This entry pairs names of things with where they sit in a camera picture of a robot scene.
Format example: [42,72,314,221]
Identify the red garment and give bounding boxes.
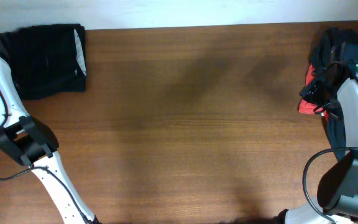
[298,64,329,121]

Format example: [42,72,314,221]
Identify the black printed t-shirt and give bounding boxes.
[299,27,358,160]

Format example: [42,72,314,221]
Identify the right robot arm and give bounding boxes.
[274,43,358,224]

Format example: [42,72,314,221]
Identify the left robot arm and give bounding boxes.
[0,24,98,223]

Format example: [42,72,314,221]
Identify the black shorts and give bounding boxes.
[1,24,87,100]

